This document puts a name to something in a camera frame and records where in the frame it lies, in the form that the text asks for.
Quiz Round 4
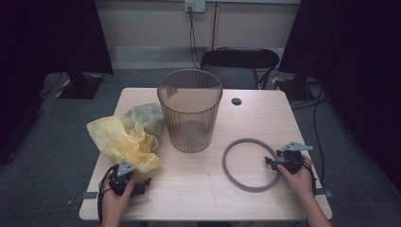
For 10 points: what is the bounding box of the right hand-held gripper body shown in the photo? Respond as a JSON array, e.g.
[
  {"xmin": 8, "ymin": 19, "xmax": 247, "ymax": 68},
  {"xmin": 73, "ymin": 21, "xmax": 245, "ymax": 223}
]
[{"xmin": 276, "ymin": 141, "xmax": 315, "ymax": 175}]

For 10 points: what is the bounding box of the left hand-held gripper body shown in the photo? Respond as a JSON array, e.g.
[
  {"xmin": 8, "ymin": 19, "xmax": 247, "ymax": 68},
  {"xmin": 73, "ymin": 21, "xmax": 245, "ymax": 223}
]
[{"xmin": 108, "ymin": 158, "xmax": 136, "ymax": 197}]

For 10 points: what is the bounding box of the yellow plastic bin bag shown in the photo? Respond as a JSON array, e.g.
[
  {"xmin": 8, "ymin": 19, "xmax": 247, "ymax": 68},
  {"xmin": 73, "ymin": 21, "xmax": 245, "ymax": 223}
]
[{"xmin": 85, "ymin": 102, "xmax": 166, "ymax": 174}]

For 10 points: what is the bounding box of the grey plastic ring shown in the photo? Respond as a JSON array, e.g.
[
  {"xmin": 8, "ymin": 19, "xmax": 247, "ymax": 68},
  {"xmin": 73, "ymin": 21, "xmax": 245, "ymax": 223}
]
[{"xmin": 221, "ymin": 137, "xmax": 282, "ymax": 194}]

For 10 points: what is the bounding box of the translucent grey ribbed bin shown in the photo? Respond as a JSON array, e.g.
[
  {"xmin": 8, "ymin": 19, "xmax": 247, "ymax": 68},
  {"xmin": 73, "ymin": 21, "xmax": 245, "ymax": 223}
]
[{"xmin": 156, "ymin": 68, "xmax": 224, "ymax": 154}]

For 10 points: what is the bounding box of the person's right hand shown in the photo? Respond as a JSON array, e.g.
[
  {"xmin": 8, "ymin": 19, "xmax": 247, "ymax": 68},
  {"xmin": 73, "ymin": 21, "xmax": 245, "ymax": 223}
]
[{"xmin": 277, "ymin": 154, "xmax": 316, "ymax": 201}]

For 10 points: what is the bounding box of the person's left hand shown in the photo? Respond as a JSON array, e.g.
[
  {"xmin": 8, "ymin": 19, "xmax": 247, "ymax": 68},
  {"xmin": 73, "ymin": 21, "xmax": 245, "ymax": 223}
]
[{"xmin": 100, "ymin": 172, "xmax": 136, "ymax": 221}]

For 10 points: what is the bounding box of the grey tape strip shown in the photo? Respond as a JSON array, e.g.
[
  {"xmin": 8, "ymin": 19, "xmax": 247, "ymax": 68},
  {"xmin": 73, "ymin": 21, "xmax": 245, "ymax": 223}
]
[
  {"xmin": 73, "ymin": 191, "xmax": 98, "ymax": 203},
  {"xmin": 315, "ymin": 187, "xmax": 335, "ymax": 199}
]

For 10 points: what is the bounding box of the black stand base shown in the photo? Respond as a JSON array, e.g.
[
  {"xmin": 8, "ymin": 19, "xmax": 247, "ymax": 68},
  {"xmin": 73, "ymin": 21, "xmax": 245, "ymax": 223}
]
[
  {"xmin": 58, "ymin": 71, "xmax": 105, "ymax": 100},
  {"xmin": 272, "ymin": 75, "xmax": 317, "ymax": 102}
]

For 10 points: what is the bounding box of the black folding chair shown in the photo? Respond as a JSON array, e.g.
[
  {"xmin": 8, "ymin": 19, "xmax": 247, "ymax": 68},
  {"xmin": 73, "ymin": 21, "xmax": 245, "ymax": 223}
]
[{"xmin": 199, "ymin": 46, "xmax": 281, "ymax": 90}]

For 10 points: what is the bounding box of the black curtain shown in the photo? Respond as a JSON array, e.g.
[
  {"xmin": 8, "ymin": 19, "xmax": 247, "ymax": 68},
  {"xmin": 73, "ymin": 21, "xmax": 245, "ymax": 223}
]
[
  {"xmin": 278, "ymin": 0, "xmax": 401, "ymax": 192},
  {"xmin": 0, "ymin": 0, "xmax": 114, "ymax": 165}
]

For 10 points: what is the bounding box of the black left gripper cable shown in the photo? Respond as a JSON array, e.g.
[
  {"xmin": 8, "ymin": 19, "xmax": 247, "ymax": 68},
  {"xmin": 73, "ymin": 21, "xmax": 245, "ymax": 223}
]
[{"xmin": 96, "ymin": 166, "xmax": 118, "ymax": 224}]

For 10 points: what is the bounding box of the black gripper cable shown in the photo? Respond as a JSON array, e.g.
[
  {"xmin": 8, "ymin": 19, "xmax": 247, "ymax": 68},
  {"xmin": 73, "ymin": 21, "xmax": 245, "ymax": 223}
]
[
  {"xmin": 96, "ymin": 166, "xmax": 118, "ymax": 224},
  {"xmin": 302, "ymin": 159, "xmax": 318, "ymax": 198}
]

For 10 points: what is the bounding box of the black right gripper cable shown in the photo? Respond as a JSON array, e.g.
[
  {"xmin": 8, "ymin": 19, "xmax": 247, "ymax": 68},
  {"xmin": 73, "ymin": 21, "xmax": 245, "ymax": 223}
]
[{"xmin": 302, "ymin": 159, "xmax": 318, "ymax": 198}]

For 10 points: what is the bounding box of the thin black floor cable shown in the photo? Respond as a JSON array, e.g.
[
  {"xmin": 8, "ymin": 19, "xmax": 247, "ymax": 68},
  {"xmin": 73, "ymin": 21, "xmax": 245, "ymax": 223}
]
[{"xmin": 40, "ymin": 71, "xmax": 64, "ymax": 97}]

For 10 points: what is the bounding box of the black socket cable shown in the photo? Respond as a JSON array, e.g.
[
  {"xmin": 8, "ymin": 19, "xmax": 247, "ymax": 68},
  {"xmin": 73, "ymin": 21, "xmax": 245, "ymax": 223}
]
[{"xmin": 188, "ymin": 8, "xmax": 202, "ymax": 71}]

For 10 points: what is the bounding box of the thin wall cable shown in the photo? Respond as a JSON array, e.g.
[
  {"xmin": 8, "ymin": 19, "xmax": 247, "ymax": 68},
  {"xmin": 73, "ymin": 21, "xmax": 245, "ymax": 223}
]
[{"xmin": 211, "ymin": 2, "xmax": 219, "ymax": 50}]

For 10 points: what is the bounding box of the white wall socket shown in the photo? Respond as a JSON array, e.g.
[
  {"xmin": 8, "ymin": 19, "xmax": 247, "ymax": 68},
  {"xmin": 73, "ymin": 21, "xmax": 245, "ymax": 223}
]
[{"xmin": 183, "ymin": 0, "xmax": 206, "ymax": 13}]

